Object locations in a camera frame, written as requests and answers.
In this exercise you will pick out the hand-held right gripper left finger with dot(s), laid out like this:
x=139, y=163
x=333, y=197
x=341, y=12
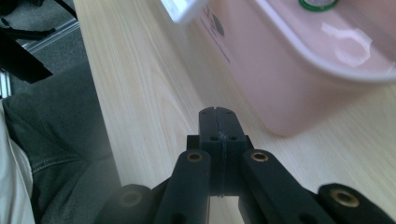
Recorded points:
x=214, y=149

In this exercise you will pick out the pink storage box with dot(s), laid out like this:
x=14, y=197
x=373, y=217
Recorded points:
x=264, y=77

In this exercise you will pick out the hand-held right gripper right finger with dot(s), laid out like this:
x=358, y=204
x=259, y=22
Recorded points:
x=232, y=149

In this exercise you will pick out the dark grey trousers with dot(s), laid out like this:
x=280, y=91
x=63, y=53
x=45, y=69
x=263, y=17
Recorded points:
x=62, y=140

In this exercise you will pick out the white shirt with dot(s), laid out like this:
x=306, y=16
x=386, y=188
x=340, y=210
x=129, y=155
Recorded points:
x=12, y=174

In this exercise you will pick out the small white bottle green band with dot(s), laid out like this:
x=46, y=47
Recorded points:
x=317, y=3

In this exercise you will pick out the black angular object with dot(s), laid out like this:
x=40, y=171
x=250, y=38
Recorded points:
x=21, y=62

